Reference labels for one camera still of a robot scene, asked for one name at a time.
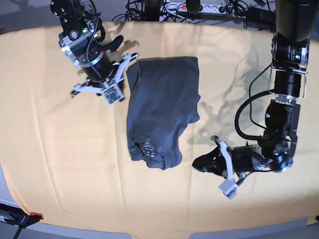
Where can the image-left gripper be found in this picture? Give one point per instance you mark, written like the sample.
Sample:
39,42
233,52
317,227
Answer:
102,63

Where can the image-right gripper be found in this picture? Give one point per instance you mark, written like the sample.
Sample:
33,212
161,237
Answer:
244,159

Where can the grey blue T-shirt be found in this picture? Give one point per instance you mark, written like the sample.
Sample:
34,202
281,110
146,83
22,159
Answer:
163,102

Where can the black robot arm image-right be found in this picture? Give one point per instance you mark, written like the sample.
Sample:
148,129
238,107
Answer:
275,148

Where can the white power strip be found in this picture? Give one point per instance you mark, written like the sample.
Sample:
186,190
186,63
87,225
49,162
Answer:
204,8

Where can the black power adapter brick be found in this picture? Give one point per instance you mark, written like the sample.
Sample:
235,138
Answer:
261,16

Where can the black centre stand post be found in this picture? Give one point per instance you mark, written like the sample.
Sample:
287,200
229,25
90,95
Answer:
152,10

